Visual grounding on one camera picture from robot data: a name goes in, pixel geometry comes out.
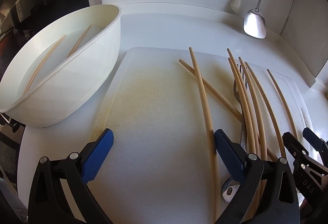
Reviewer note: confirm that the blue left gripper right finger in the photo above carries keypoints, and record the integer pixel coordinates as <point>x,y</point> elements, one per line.
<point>232,155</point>

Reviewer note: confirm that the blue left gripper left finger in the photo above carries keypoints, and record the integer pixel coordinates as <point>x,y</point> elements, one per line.
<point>94,154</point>

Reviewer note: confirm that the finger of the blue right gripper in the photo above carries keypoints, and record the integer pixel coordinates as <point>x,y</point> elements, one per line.
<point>317,143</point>

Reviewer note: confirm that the wooden chopstick eight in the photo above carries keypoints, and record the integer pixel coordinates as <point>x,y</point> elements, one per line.
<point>285,105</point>

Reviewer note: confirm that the wooden chopstick five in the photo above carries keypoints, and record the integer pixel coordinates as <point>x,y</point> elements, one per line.
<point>256,139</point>

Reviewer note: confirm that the steel fork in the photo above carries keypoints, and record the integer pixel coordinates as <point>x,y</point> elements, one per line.
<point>230,186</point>

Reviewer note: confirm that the wooden chopstick seven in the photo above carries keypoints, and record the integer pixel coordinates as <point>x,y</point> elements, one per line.
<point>271,113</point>

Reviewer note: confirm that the wooden chopstick six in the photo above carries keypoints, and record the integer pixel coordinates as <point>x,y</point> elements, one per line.
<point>259,120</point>

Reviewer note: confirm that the wooden chopstick three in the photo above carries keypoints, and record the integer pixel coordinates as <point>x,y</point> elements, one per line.
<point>245,107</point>

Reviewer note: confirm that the wooden chopstick two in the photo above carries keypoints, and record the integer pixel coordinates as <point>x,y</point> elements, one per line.
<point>227,104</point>

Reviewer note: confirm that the wooden chopstick one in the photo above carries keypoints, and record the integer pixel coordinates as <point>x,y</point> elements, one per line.
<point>210,137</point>

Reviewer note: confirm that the white plastic cutting board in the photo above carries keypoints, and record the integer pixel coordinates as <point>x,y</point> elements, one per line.
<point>158,169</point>

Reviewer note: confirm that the white oval bowl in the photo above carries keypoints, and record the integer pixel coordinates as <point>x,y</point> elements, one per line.
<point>64,83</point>

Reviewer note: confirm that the wooden chopstick in bowl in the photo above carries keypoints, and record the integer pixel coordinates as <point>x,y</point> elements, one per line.
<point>42,63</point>

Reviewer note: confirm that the steel spatula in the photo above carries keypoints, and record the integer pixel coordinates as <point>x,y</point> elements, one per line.
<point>254,23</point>

